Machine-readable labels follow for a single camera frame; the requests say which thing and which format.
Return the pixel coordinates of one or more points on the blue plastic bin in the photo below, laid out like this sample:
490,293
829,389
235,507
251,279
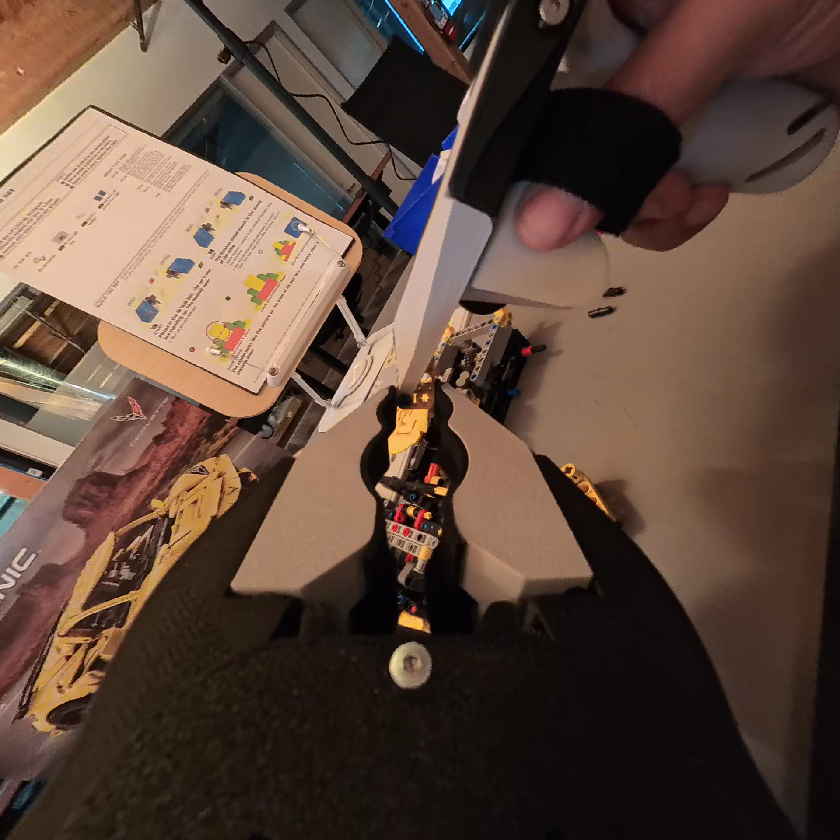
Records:
413,216

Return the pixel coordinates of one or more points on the pile of yellow brick pieces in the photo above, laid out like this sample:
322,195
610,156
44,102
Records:
584,482

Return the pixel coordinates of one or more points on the instruction sign on white stand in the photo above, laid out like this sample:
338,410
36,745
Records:
164,229

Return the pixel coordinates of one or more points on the yellow black brick car model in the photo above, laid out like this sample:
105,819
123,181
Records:
485,354

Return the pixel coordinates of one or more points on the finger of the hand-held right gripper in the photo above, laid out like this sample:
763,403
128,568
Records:
439,282

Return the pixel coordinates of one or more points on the grey desk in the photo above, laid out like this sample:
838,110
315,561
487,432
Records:
709,426

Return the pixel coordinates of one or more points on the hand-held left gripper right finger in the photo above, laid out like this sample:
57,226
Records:
518,525

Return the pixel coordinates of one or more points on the black flat screen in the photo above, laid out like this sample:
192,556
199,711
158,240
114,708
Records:
407,98

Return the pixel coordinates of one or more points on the dark toy car box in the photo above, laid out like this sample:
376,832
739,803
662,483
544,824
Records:
131,558

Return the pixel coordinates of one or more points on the person's right hand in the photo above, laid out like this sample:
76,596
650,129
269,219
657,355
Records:
722,46

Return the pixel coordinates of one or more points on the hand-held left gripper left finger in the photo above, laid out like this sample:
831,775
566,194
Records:
302,525

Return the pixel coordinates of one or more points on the pile of small connector pins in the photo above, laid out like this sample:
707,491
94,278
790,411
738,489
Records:
613,292

